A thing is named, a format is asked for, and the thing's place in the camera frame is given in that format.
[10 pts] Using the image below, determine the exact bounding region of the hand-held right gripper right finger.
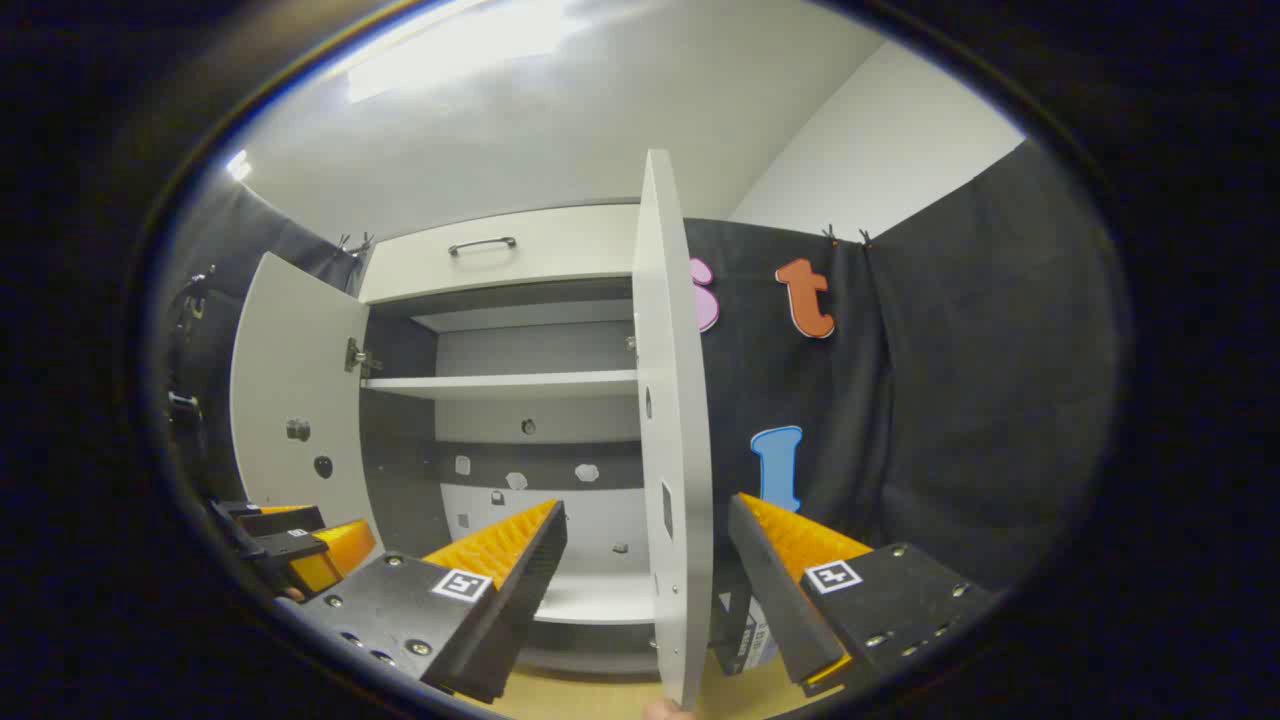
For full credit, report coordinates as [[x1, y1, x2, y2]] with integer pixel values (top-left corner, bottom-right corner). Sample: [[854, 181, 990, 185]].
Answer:
[[728, 492, 996, 698]]

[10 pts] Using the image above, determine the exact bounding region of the black backdrop cloth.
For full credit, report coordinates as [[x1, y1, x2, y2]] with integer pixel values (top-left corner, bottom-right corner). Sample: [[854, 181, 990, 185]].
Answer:
[[155, 140, 1126, 601]]

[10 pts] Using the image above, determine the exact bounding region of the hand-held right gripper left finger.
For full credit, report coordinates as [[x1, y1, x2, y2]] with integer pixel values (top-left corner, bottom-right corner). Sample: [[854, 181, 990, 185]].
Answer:
[[285, 498, 569, 706]]

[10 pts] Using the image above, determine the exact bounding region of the white cabinet drawer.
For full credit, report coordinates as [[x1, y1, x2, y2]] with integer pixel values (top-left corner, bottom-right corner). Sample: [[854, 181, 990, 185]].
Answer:
[[358, 205, 641, 304]]

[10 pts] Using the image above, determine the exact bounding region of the white cabinet door camera sticker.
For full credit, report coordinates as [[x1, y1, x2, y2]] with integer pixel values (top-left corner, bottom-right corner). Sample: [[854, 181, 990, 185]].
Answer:
[[230, 252, 373, 533]]

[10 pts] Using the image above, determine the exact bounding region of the white cabinet door cat sticker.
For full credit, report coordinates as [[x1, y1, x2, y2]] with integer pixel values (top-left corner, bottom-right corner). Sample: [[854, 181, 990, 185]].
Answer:
[[632, 150, 716, 711]]

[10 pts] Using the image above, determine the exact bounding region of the white cabinet shelf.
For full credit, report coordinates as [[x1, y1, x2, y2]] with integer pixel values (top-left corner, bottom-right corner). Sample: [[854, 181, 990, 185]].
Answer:
[[535, 572, 657, 627], [360, 370, 641, 402]]

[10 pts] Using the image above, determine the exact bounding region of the white and grey cabinet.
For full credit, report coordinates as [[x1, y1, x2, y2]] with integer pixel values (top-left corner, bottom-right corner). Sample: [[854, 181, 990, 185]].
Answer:
[[358, 203, 663, 683]]

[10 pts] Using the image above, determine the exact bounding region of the ceiling light panel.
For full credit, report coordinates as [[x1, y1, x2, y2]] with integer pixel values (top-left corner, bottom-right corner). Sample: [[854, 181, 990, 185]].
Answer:
[[345, 0, 601, 103]]

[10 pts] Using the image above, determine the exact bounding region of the black clamp arm with cable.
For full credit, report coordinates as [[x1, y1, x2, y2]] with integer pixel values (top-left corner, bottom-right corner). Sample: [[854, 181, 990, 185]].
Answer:
[[170, 263, 218, 333]]

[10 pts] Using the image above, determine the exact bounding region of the black and white printed box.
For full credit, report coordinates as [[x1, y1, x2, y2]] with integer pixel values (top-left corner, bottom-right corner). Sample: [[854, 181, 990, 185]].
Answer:
[[712, 588, 783, 677]]

